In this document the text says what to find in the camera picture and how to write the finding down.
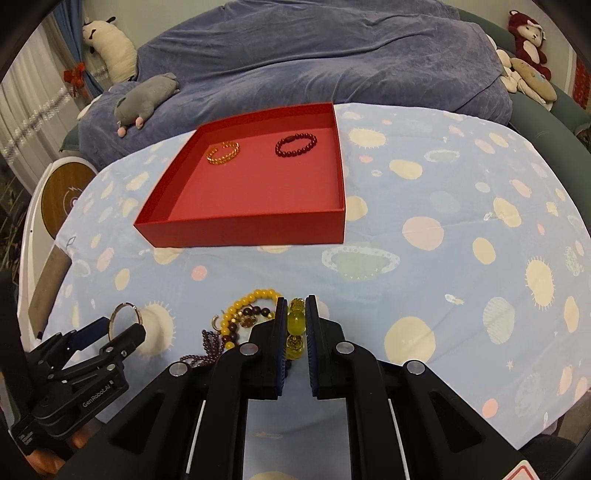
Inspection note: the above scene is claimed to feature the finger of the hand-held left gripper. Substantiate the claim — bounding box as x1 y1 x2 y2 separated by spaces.
25 316 110 370
60 322 147 384

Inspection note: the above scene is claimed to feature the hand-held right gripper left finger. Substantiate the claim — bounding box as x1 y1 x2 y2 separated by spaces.
55 296 289 480

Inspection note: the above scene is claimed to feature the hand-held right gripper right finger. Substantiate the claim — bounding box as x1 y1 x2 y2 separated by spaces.
305 295 528 480

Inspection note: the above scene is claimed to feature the yellow-green jade bead bracelet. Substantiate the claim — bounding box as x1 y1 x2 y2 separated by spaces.
286 298 306 361

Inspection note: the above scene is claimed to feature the thin metal bangle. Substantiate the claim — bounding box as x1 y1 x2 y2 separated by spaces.
109 301 141 340

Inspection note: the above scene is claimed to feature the dark brown bead bracelet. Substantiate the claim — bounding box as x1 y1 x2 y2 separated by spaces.
224 302 278 349

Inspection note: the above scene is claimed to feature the yellow bead bracelet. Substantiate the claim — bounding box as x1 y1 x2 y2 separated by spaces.
217 288 284 344

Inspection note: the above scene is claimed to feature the purple bead necklace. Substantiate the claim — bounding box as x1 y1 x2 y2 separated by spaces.
178 330 222 367

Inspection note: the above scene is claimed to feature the red cardboard box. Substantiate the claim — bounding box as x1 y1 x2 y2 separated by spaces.
134 102 347 248

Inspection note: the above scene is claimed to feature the brown cardboard piece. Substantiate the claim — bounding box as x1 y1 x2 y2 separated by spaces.
28 247 72 335

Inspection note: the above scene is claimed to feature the white device with wooden disc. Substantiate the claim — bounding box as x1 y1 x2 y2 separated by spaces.
21 154 99 352

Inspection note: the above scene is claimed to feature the white curtain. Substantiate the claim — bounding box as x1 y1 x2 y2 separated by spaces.
0 46 81 185

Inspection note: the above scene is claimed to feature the grey plush mouse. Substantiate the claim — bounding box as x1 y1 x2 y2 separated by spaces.
114 72 181 138

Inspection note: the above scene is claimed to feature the red curtain bow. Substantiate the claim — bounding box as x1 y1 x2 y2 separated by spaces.
62 62 89 100

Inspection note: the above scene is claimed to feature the white plush cow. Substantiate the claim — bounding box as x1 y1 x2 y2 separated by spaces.
82 17 139 85

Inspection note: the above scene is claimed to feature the blue-grey blanket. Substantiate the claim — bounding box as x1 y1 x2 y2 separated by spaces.
76 0 514 171

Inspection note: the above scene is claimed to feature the blue curtain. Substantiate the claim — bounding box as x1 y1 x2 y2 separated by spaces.
50 7 107 100

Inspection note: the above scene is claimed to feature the green sofa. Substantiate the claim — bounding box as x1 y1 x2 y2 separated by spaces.
459 9 591 153

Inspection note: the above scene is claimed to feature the beige plush toy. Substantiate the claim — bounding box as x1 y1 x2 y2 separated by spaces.
496 46 559 112

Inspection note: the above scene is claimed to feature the red plush monkey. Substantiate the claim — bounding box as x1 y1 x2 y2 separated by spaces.
508 10 553 81

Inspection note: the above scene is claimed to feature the dark red bead bracelet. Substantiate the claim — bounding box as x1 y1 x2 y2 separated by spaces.
275 133 318 158

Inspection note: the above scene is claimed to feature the gold chain bracelet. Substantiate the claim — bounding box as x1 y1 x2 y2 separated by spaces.
206 141 241 165

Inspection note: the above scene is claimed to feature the red wall hanging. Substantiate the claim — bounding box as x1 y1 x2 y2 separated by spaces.
573 46 589 109

